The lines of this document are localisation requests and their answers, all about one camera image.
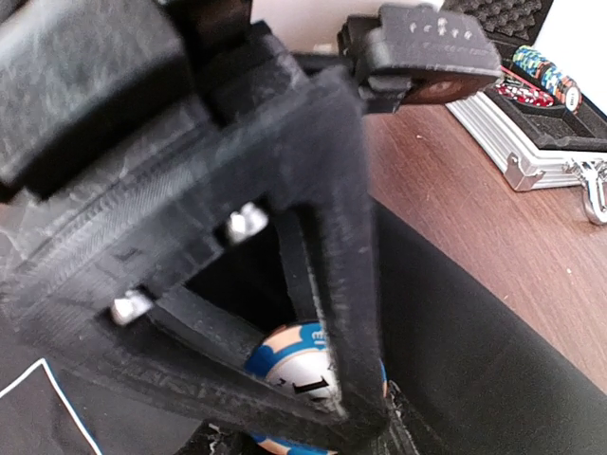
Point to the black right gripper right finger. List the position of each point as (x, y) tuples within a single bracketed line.
[(407, 432)]

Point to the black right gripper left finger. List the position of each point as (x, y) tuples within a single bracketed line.
[(338, 243)]

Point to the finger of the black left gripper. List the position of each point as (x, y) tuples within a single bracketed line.
[(186, 356), (210, 439)]

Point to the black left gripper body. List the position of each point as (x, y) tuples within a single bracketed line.
[(127, 161)]

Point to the poker chip pile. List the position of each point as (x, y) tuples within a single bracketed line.
[(303, 374)]

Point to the black poker play mat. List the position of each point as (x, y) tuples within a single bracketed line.
[(480, 377)]

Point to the aluminium poker chip case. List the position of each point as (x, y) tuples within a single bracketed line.
[(534, 124)]

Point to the red translucent die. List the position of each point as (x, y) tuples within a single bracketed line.
[(524, 94)]

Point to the far poker chip row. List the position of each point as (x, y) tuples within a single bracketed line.
[(550, 77)]

